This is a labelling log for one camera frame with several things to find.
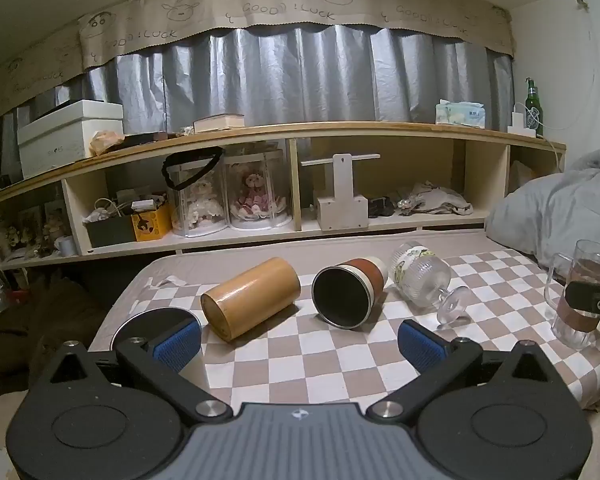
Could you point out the thick book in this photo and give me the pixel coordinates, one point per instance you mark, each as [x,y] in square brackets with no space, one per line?
[220,121]

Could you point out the long wooden shelf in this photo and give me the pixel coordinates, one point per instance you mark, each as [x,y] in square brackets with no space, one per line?
[300,132]

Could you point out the small black item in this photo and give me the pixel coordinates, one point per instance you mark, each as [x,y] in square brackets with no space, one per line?
[380,207]

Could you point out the green glass bottle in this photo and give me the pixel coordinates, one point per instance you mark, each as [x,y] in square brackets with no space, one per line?
[532,107]

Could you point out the brown and white cup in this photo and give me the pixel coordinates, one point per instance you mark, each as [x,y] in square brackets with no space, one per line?
[347,285]

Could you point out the black headband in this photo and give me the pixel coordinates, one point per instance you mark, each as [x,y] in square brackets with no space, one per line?
[166,172]

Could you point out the tissue pack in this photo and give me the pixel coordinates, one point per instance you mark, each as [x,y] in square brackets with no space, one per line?
[461,114]

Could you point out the white flat box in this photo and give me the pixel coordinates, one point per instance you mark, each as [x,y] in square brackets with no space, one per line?
[75,115]

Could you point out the white large box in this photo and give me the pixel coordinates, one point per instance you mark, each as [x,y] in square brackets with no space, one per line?
[55,152]

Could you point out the grey duvet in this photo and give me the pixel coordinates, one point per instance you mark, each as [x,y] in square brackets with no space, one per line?
[545,210]

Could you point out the yellow printed box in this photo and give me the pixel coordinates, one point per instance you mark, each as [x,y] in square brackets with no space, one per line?
[152,225]

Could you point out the grey curtain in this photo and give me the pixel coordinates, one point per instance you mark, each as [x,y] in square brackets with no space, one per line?
[280,75]

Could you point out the white charger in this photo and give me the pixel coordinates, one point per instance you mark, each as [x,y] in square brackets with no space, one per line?
[520,125]

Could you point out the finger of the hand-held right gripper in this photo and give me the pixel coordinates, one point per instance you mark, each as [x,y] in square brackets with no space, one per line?
[586,300]

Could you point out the beige printed valance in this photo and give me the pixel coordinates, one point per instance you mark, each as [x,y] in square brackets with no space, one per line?
[290,2]

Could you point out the brown cloth heap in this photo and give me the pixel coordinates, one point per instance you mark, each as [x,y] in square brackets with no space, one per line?
[45,325]

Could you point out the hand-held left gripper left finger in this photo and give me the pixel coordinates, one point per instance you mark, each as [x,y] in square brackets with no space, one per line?
[177,344]

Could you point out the wooden stand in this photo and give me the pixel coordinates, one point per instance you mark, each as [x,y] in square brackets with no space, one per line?
[342,210]

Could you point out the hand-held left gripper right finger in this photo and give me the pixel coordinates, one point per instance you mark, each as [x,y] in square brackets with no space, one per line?
[420,346]

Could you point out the printed glass goblet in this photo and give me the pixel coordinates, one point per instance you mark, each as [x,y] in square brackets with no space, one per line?
[420,277]

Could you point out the pile of beige cloth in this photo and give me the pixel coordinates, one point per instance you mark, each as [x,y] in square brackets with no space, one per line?
[435,200]

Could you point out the pink doll in clear case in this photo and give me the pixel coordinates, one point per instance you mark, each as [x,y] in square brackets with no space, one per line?
[257,195]

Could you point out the dark tray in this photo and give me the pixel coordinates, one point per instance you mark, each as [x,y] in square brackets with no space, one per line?
[140,140]

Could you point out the dark green box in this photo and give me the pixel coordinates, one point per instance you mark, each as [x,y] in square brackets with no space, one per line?
[110,232]

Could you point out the glass mug with brown band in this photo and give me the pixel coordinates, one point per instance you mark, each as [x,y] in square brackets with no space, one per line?
[577,265]

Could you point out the round dark coaster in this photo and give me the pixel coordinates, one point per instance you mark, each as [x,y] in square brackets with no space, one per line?
[145,322]

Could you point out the bamboo cup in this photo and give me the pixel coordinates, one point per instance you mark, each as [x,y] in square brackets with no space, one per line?
[255,292]

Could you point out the crumpled orange bag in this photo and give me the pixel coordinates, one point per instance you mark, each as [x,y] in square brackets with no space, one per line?
[105,142]

